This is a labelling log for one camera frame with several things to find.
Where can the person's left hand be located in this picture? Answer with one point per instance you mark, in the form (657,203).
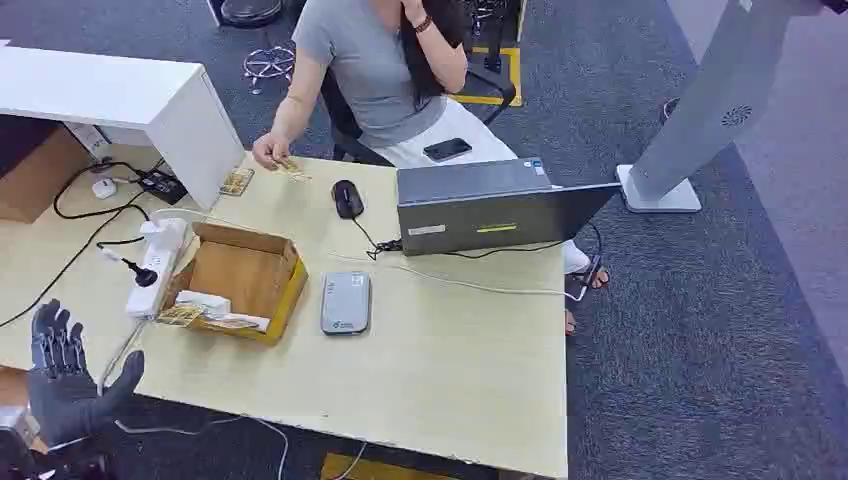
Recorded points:
(414,9)

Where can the person's right hand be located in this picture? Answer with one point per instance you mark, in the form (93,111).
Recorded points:
(270,149)

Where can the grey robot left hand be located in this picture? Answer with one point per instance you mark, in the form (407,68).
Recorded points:
(63,397)

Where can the gold printed card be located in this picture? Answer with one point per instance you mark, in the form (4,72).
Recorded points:
(293,170)
(180,314)
(237,181)

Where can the person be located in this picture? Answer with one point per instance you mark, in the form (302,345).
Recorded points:
(378,73)

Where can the black office chair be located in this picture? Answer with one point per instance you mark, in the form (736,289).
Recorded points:
(344,122)

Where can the chrome chair base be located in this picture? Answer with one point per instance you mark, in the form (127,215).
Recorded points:
(268,64)

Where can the black computer mouse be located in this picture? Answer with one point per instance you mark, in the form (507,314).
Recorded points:
(347,198)

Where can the black power adapter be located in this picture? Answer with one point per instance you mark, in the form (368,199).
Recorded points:
(162,186)

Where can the wooden card box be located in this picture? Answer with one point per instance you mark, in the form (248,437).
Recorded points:
(245,275)

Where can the round black base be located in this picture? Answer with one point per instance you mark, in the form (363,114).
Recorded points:
(252,10)

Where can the black smartphone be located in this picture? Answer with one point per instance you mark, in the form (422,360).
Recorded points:
(447,149)

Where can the black plug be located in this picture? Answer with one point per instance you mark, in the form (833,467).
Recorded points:
(142,275)

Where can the white cabinet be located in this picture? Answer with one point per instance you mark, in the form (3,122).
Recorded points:
(132,99)

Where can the white power strip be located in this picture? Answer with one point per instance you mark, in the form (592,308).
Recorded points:
(159,265)

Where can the white card stack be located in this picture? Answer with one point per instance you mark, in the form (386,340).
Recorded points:
(202,301)

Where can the small white puck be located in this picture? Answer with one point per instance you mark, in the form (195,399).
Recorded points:
(104,188)

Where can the grey card reader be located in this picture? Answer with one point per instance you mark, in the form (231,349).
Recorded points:
(345,303)

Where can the pale long card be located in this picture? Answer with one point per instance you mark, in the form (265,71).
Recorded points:
(235,322)

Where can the grey laptop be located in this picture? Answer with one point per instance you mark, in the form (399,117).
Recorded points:
(490,205)

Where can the brown cardboard box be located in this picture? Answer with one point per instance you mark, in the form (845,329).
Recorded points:
(36,175)

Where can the grey and white stand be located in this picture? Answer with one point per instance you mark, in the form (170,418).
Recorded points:
(715,99)

